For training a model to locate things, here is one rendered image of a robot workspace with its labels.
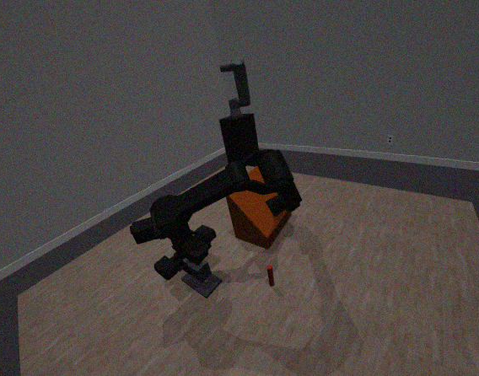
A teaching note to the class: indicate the red peg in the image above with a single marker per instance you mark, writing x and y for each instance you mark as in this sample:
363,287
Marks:
270,275

